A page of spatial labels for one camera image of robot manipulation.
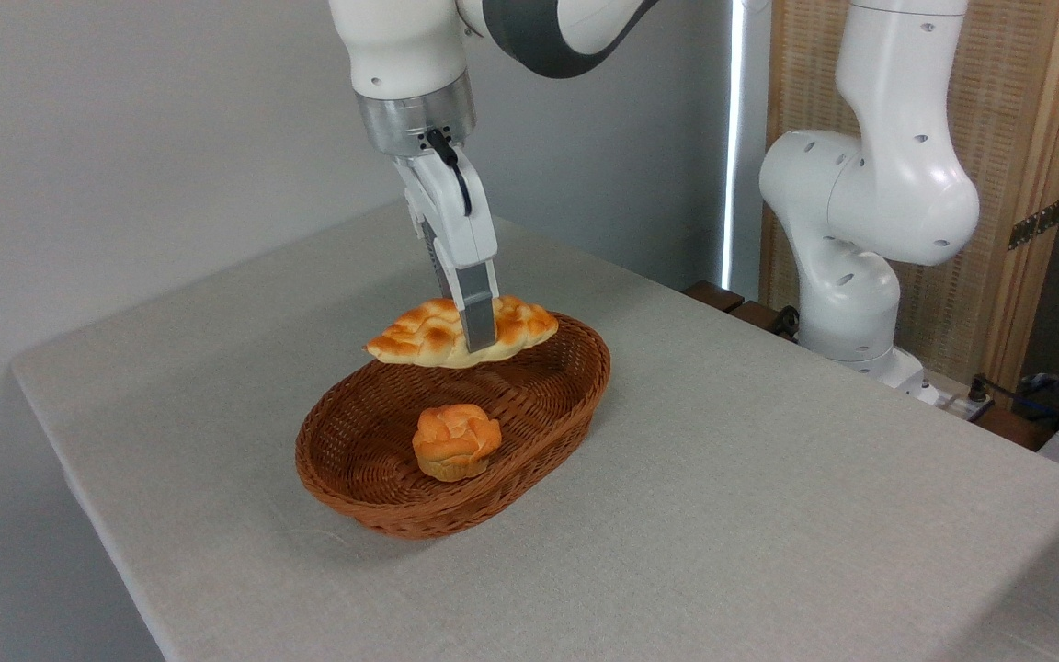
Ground black power cable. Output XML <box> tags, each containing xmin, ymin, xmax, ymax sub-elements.
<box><xmin>966</xmin><ymin>372</ymin><xmax>1059</xmax><ymax>428</ymax></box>

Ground golden braided bread loaf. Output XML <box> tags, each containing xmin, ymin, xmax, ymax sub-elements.
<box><xmin>364</xmin><ymin>294</ymin><xmax>560</xmax><ymax>370</ymax></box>

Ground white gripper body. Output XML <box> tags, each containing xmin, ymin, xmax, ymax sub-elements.
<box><xmin>392</xmin><ymin>143</ymin><xmax>500</xmax><ymax>272</ymax></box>

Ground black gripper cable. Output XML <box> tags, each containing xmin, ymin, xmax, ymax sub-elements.
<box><xmin>426</xmin><ymin>129</ymin><xmax>473</xmax><ymax>217</ymax></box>

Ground wooden rattan folding screen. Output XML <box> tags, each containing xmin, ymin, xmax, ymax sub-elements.
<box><xmin>759</xmin><ymin>0</ymin><xmax>1059</xmax><ymax>392</ymax></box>

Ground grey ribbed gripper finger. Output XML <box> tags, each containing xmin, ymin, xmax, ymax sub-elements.
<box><xmin>450</xmin><ymin>259</ymin><xmax>501</xmax><ymax>353</ymax></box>
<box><xmin>419</xmin><ymin>221</ymin><xmax>455</xmax><ymax>300</ymax></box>

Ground white power strip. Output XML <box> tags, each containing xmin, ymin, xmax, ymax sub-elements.
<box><xmin>936</xmin><ymin>391</ymin><xmax>992</xmax><ymax>422</ymax></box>

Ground dark metal screen hinge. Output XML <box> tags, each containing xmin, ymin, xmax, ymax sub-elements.
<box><xmin>1008</xmin><ymin>198</ymin><xmax>1059</xmax><ymax>251</ymax></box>

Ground brown wicker oval basket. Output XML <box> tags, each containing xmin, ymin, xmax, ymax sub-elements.
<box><xmin>295</xmin><ymin>311</ymin><xmax>611</xmax><ymax>540</ymax></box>

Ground orange muffin bread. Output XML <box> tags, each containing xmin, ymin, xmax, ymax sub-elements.
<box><xmin>412</xmin><ymin>404</ymin><xmax>503</xmax><ymax>483</ymax></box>

